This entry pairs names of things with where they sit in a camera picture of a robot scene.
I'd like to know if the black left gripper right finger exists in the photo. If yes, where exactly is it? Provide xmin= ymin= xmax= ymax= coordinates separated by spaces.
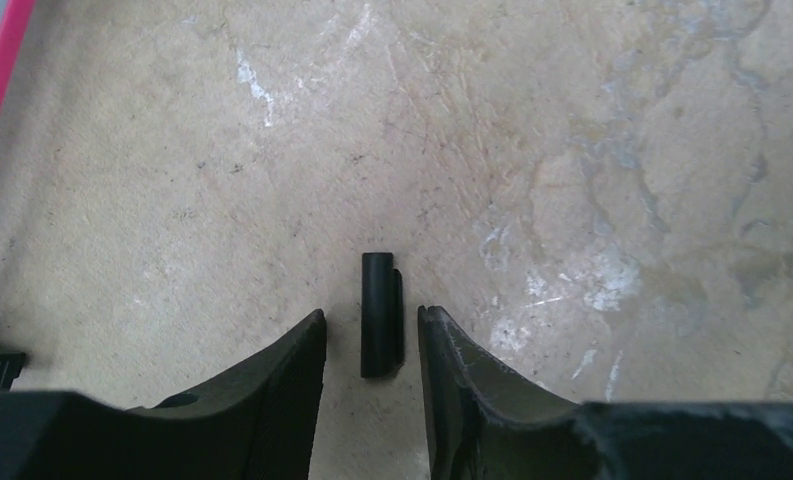
xmin=417 ymin=306 xmax=793 ymax=479

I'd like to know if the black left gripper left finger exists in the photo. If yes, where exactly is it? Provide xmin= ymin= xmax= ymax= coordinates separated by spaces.
xmin=0 ymin=310 xmax=327 ymax=479

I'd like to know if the black marker cap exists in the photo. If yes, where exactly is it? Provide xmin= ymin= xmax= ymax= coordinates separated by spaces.
xmin=360 ymin=252 xmax=405 ymax=379

